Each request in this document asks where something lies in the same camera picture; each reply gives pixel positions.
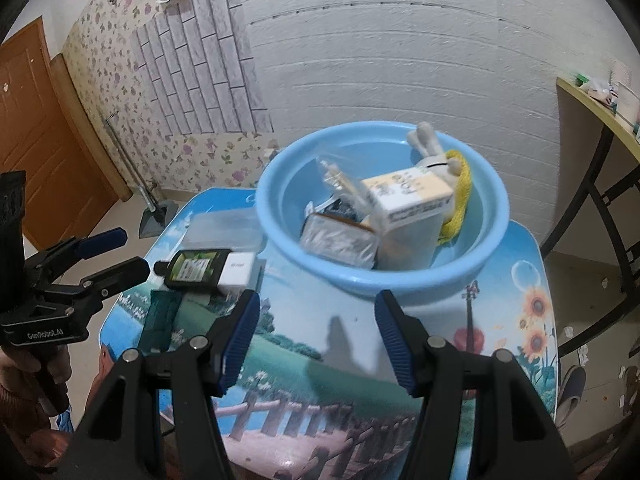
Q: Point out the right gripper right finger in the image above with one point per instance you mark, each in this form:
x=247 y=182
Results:
x=514 y=435

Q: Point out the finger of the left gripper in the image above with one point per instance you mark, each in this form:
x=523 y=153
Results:
x=101 y=243
x=114 y=280

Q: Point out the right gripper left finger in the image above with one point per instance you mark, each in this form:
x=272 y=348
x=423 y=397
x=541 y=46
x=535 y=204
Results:
x=119 y=436

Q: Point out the dark green sachet packet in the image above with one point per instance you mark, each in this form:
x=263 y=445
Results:
x=157 y=328

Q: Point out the person left hand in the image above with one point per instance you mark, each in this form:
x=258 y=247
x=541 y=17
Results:
x=18 y=375

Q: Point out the brown wooden door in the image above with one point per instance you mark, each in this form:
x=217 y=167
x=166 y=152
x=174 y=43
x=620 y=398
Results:
x=67 y=194

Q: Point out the black green-label bottle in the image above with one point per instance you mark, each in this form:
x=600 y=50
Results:
x=197 y=270

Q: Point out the white small box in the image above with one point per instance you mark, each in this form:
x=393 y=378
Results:
x=241 y=271

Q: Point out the clear plastic lidded box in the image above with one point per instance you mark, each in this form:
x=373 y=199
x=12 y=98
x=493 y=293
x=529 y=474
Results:
x=235 y=229

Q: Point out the blue plastic basin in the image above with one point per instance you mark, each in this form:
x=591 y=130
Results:
x=361 y=206

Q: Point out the cream carton box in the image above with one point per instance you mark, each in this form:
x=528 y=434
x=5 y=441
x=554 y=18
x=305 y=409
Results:
x=407 y=209

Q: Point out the silver foil packet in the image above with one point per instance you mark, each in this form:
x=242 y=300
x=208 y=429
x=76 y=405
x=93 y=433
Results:
x=340 y=241

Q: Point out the white rabbit plush toy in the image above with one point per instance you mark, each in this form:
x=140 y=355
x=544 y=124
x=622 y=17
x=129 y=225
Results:
x=452 y=167

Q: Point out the yellow side table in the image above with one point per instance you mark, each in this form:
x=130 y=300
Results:
x=627 y=256

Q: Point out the green dustpan with handle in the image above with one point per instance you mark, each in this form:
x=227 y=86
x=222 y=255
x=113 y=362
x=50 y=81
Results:
x=157 y=214

